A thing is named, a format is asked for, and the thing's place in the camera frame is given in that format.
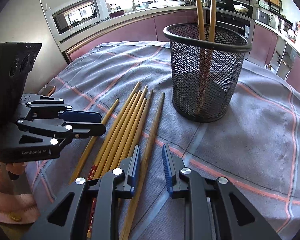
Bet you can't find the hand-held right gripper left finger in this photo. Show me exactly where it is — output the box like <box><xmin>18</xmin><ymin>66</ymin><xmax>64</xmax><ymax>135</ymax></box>
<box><xmin>22</xmin><ymin>144</ymin><xmax>142</xmax><ymax>240</ymax></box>

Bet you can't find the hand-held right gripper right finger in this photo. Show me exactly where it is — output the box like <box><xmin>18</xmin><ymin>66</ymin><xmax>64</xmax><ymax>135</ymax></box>
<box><xmin>162</xmin><ymin>144</ymin><xmax>282</xmax><ymax>240</ymax></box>

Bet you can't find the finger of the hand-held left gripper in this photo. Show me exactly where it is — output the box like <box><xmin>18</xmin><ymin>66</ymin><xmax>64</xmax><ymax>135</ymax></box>
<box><xmin>17</xmin><ymin>94</ymin><xmax>102</xmax><ymax>125</ymax></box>
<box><xmin>15</xmin><ymin>119</ymin><xmax>107</xmax><ymax>147</ymax></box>

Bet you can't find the black mesh utensil holder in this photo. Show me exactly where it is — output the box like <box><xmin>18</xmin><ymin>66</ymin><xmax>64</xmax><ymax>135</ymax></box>
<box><xmin>163</xmin><ymin>23</ymin><xmax>253</xmax><ymax>123</ymax></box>

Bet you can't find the person's left forearm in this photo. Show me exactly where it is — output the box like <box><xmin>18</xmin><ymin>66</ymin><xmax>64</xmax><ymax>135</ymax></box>
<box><xmin>0</xmin><ymin>145</ymin><xmax>42</xmax><ymax>224</ymax></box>

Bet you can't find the person's left hand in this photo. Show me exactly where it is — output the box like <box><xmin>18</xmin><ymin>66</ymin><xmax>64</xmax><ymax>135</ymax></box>
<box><xmin>5</xmin><ymin>162</ymin><xmax>26</xmax><ymax>180</ymax></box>

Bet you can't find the copper edged smartphone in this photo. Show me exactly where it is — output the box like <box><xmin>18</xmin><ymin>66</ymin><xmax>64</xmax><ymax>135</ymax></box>
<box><xmin>37</xmin><ymin>85</ymin><xmax>57</xmax><ymax>97</ymax></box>

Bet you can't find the silver refrigerator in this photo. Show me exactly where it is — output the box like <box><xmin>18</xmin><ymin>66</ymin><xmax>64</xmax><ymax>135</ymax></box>
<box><xmin>0</xmin><ymin>0</ymin><xmax>73</xmax><ymax>98</ymax></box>

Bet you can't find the grey plaid tablecloth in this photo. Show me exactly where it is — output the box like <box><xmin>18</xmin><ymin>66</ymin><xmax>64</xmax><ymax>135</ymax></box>
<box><xmin>25</xmin><ymin>41</ymin><xmax>300</xmax><ymax>240</ymax></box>

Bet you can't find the silver microwave oven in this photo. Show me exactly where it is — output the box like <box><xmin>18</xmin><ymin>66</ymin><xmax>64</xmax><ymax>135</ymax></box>
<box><xmin>45</xmin><ymin>0</ymin><xmax>111</xmax><ymax>53</ymax></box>

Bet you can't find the white plate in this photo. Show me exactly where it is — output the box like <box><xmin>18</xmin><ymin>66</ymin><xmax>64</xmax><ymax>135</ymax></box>
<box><xmin>166</xmin><ymin>0</ymin><xmax>187</xmax><ymax>7</ymax></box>

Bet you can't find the black built-in oven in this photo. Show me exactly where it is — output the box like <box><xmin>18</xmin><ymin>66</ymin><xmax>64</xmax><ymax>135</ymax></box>
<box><xmin>209</xmin><ymin>0</ymin><xmax>255</xmax><ymax>48</ymax></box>

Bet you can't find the white casserole dish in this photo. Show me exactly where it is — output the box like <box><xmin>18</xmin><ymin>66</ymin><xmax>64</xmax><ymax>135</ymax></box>
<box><xmin>233</xmin><ymin>4</ymin><xmax>249</xmax><ymax>13</ymax></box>

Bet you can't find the silver metal box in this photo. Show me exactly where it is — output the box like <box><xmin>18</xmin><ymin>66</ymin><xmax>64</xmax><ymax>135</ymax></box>
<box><xmin>255</xmin><ymin>9</ymin><xmax>272</xmax><ymax>23</ymax></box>

